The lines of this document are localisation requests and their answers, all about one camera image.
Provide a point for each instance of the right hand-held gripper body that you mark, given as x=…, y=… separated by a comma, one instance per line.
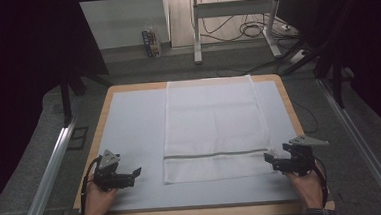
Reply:
x=300, y=161

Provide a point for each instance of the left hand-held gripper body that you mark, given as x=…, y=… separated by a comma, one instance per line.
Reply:
x=106, y=174

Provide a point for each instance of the white mesh laundry bag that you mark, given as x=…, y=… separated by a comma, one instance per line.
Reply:
x=214, y=126

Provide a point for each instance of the person's left hand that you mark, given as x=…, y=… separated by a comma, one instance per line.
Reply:
x=97, y=201

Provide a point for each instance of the person's right hand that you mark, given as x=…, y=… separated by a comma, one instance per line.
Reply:
x=308, y=188

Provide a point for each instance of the white table mat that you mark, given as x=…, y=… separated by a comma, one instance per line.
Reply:
x=136, y=131

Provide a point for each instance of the wooden table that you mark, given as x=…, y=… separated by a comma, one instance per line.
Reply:
x=198, y=214

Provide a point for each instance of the black metal stand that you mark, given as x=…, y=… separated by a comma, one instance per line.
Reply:
x=66, y=101
x=335, y=78

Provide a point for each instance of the white power strip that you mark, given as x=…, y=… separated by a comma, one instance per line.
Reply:
x=297, y=56

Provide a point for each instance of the pack of bottles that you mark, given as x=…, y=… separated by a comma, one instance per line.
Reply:
x=151, y=43

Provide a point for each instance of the black floor frame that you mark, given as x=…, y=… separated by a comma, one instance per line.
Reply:
x=77, y=138

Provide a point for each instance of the aluminium floor rail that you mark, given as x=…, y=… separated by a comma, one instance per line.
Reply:
x=364, y=150
x=48, y=183

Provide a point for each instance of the white desk frame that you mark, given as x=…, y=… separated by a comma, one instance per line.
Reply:
x=232, y=8

